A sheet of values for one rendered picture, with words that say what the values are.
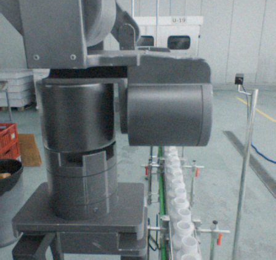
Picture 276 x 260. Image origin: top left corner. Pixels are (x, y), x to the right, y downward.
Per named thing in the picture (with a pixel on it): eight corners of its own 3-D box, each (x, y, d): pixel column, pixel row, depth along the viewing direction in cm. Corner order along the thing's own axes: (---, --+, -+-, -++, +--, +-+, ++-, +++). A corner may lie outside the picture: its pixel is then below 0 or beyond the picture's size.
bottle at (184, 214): (177, 269, 77) (179, 220, 73) (168, 254, 83) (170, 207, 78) (195, 264, 79) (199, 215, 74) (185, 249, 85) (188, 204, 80)
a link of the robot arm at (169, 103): (61, -12, 22) (9, -40, 14) (202, -15, 22) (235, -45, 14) (75, 124, 26) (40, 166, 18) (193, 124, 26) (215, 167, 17)
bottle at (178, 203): (166, 249, 85) (168, 204, 80) (170, 236, 90) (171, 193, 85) (186, 253, 83) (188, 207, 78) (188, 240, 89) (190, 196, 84)
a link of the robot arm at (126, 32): (122, 25, 65) (117, 23, 57) (169, 24, 65) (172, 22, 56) (124, 74, 69) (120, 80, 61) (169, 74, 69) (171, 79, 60)
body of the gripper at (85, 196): (143, 246, 20) (142, 156, 18) (11, 244, 21) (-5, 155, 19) (145, 199, 26) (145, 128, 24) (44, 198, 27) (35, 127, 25)
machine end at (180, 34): (194, 134, 511) (203, 16, 450) (122, 132, 519) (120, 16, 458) (186, 113, 663) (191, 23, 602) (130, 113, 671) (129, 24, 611)
